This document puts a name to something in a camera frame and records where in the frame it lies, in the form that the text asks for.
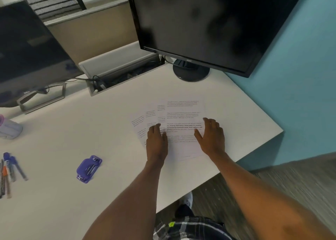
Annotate beige cubicle partition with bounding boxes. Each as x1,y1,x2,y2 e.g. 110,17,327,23
43,0,140,66

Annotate white desk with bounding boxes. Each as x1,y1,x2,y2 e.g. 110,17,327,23
0,61,285,240

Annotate person's left hand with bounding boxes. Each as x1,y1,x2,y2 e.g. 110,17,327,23
146,123,168,167

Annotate person's left forearm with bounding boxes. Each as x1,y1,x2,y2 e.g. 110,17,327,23
83,160,168,240

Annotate blue pen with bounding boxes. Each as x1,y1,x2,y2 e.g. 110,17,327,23
11,156,29,182

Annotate white cable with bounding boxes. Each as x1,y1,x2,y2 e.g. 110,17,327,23
157,54,175,64

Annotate blue cap marker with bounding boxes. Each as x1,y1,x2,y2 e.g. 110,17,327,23
3,152,17,183

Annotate person's right white shoe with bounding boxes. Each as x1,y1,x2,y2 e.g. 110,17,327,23
181,191,194,209

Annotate person's right hand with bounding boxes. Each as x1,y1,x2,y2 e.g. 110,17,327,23
194,117,226,156

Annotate purple hole punch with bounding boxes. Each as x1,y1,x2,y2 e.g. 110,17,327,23
76,155,103,184

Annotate black cable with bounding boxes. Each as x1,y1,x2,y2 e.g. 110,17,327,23
65,75,107,91

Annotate stack of printed papers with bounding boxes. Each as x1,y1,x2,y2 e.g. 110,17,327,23
127,98,208,163

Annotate black monitor round base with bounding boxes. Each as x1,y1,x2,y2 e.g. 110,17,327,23
125,0,309,82

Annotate black monitor silver stand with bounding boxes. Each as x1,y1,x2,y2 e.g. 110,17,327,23
0,0,84,114

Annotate dark pencil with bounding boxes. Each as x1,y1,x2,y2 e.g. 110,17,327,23
0,159,5,199

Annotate person's right forearm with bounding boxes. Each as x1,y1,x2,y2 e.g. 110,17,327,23
210,150,336,240

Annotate orange pen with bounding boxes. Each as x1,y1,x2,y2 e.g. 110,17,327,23
2,166,12,199

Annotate purple rimmed white pen cup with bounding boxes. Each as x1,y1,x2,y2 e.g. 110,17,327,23
0,114,23,140

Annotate plaid shorts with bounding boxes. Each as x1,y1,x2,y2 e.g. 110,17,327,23
152,216,233,240

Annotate black mesh office chair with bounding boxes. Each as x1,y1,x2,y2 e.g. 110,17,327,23
16,0,87,22

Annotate grey cable tray box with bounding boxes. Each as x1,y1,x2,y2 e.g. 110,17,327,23
78,41,167,97

